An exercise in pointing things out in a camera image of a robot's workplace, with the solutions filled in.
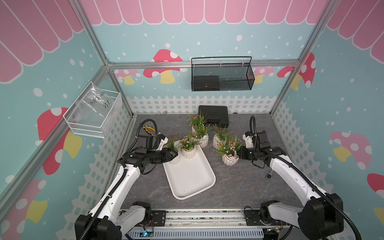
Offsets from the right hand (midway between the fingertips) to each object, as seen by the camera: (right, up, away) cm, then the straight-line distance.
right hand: (237, 152), depth 84 cm
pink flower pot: (-28, +5, 0) cm, 28 cm away
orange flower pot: (-8, +7, +12) cm, 16 cm away
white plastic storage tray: (-28, -16, +5) cm, 32 cm away
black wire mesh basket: (-7, +48, +11) cm, 50 cm away
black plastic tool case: (-7, +24, +34) cm, 42 cm away
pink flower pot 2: (-6, +1, -8) cm, 10 cm away
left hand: (-34, -2, -7) cm, 35 cm away
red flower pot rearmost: (-24, +19, +16) cm, 34 cm away
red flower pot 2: (-20, +11, +10) cm, 25 cm away
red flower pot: (-36, +3, +5) cm, 37 cm away
